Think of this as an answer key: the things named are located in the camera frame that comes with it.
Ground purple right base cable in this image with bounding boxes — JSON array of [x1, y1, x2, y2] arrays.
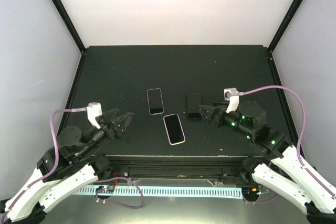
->
[[243, 192, 278, 205]]

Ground right black frame post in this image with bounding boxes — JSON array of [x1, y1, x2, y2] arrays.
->
[[267, 0, 303, 53]]

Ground white slotted cable duct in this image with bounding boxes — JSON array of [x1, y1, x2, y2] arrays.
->
[[74, 185, 243, 199]]

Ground beige cased phone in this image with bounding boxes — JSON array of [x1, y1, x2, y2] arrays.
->
[[163, 113, 186, 146]]

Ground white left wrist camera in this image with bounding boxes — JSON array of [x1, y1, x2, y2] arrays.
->
[[87, 102, 102, 129]]

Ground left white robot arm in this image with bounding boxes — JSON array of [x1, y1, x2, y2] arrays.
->
[[1, 102, 133, 223]]

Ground left black frame post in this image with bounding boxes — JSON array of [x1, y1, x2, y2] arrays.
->
[[51, 0, 86, 54]]

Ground right circuit board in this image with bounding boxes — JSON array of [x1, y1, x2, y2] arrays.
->
[[242, 187, 269, 196]]

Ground black phone case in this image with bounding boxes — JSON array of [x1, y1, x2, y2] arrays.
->
[[186, 92, 203, 120]]

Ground left green circuit board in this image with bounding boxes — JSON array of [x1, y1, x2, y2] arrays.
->
[[96, 185, 114, 194]]

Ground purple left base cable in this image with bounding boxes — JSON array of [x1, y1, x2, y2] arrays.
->
[[94, 176, 145, 209]]

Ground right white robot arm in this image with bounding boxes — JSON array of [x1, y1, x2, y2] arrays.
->
[[197, 101, 335, 223]]

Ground blue smartphone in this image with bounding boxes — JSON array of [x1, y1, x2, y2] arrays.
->
[[146, 88, 165, 115]]

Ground clear acrylic sheet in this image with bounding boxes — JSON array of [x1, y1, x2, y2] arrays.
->
[[43, 192, 308, 223]]

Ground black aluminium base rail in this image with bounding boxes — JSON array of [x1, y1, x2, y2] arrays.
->
[[107, 155, 253, 185]]

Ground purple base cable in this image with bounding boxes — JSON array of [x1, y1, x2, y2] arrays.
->
[[94, 176, 145, 209], [243, 192, 278, 205]]

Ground black frame post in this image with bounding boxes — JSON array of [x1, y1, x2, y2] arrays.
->
[[267, 0, 303, 53], [51, 0, 86, 54]]

